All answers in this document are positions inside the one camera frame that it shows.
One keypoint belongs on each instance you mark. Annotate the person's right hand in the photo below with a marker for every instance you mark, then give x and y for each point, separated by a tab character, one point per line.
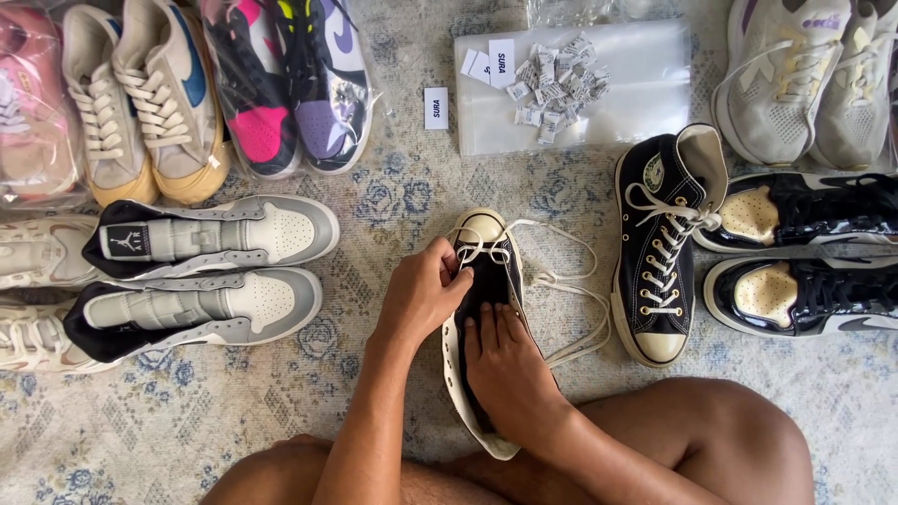
516	386

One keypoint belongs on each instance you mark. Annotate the person's left hand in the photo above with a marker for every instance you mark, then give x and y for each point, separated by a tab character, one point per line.
417	294

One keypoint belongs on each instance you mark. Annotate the unlaced black high-top sneaker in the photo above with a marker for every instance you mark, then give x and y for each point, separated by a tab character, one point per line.
494	280

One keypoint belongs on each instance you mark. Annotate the cream shoelace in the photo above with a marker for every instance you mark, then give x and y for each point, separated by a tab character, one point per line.
582	287

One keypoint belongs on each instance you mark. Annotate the pale blue patterned rug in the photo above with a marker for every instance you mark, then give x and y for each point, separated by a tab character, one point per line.
393	196

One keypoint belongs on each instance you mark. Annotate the laced black high-top sneaker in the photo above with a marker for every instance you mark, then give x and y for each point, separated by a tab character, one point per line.
656	280

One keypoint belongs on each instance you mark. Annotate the white label card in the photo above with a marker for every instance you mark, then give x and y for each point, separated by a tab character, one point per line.
480	69
466	62
501	63
436	108

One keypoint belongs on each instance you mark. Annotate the clear bag around two sneakers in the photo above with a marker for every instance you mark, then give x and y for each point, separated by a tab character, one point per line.
375	105

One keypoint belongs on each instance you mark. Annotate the grey white high-top sneaker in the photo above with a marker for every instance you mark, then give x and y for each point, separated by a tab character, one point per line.
231	235
210	308

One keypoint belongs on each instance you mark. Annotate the person's right leg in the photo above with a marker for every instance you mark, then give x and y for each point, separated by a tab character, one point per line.
722	435

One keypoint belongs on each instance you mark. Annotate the person's leg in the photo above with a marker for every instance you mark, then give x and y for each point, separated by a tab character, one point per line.
280	477
722	435

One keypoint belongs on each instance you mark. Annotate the black purple sneaker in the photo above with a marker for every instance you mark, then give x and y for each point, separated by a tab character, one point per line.
330	91

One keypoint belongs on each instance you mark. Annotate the person's left leg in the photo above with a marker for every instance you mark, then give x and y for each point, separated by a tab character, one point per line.
280	477

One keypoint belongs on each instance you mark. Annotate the pile of white desiccant packets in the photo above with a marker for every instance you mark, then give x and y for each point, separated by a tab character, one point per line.
558	88

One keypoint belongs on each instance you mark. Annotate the black pink sneaker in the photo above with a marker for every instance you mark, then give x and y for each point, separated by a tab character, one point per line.
252	98

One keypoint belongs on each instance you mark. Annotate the black patent cream-toe sneaker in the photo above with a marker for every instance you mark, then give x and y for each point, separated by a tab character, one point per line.
800	298
807	210

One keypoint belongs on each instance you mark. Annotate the stack of clear plastic bags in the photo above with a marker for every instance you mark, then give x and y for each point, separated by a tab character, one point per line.
638	84

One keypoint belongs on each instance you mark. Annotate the beige sneaker blue swoosh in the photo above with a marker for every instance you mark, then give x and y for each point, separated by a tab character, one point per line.
172	98
105	119

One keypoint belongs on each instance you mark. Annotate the crumpled clear plastic bag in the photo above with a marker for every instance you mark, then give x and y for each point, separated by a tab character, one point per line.
582	10

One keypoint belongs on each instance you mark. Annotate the cream beige low sneaker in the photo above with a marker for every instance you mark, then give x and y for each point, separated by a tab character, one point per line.
35	344
42	252

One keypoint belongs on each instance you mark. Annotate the white mesh running shoe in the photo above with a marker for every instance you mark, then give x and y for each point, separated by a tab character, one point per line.
779	91
859	98

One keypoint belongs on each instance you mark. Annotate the pink sneakers in clear bag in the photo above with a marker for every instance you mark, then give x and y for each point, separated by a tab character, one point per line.
35	105

